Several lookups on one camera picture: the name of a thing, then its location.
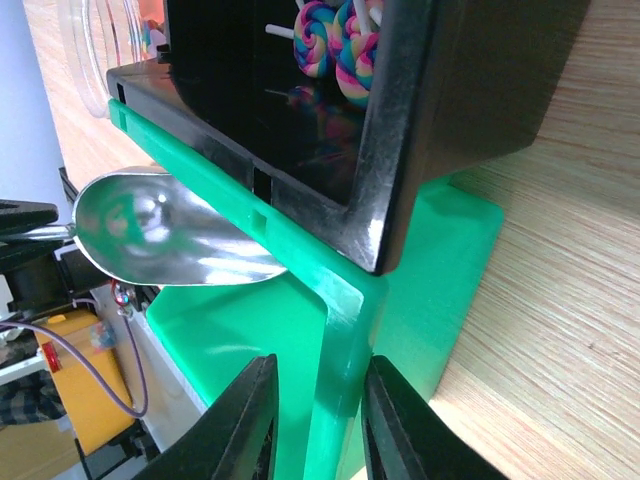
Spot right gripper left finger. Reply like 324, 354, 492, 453
136, 354, 278, 480

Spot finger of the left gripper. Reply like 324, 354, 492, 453
1, 240, 64, 260
0, 199, 59, 235

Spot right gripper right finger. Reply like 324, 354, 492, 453
361, 355, 505, 480

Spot silver metal scoop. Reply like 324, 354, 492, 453
1, 167, 287, 286

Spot green candy bin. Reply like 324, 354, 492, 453
109, 101, 504, 479

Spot black candy bin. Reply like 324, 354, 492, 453
107, 1, 589, 275

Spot yellow box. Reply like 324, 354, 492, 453
36, 310, 134, 455

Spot clear glass jar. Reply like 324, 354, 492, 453
57, 0, 166, 118

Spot swirl lollipop middle left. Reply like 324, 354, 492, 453
264, 1, 335, 79

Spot swirl lollipop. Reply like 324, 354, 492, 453
329, 1, 384, 109
264, 1, 335, 79

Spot swirl lollipop middle right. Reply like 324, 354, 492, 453
329, 1, 384, 109

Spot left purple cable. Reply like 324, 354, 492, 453
0, 298, 150, 418

